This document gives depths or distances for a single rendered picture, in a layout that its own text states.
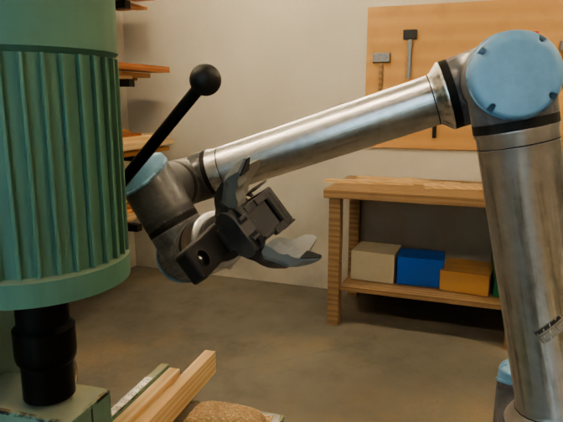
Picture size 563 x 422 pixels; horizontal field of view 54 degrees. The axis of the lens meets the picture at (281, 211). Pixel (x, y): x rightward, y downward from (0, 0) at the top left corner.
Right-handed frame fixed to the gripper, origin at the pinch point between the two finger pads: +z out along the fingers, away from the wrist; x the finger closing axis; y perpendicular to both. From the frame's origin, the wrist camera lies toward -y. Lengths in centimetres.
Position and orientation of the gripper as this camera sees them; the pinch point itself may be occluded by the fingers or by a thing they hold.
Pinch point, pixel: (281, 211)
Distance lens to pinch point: 65.7
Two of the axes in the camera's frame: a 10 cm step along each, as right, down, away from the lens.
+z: 5.2, -2.6, -8.1
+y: 6.2, -5.4, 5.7
